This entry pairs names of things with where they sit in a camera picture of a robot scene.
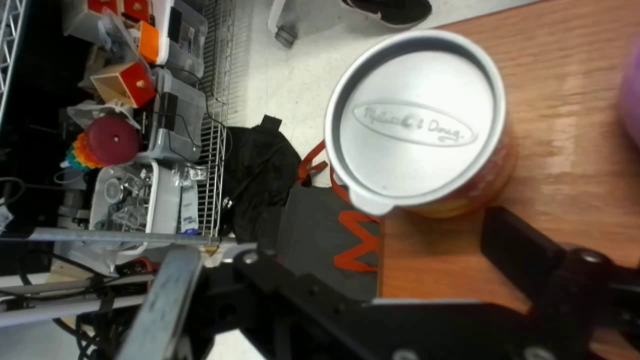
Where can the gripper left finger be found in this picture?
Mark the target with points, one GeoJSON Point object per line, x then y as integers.
{"type": "Point", "coordinates": [162, 306]}

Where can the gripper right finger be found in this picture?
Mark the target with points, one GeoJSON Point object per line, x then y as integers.
{"type": "Point", "coordinates": [533, 260]}

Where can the silver can with fruit label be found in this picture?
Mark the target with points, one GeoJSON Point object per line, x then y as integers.
{"type": "Point", "coordinates": [413, 120]}

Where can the clear plastic bin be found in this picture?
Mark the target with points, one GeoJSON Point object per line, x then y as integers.
{"type": "Point", "coordinates": [126, 196]}

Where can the cardboard panel with red print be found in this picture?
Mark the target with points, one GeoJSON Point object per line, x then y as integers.
{"type": "Point", "coordinates": [312, 227]}

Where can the black bag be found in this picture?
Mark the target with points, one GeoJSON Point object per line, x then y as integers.
{"type": "Point", "coordinates": [261, 166]}

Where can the rainbow stacking toy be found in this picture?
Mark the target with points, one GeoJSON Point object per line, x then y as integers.
{"type": "Point", "coordinates": [110, 141]}

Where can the purple ball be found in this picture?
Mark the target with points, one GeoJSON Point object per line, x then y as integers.
{"type": "Point", "coordinates": [631, 93]}

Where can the red wooden box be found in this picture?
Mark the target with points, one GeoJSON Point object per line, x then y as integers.
{"type": "Point", "coordinates": [130, 82]}

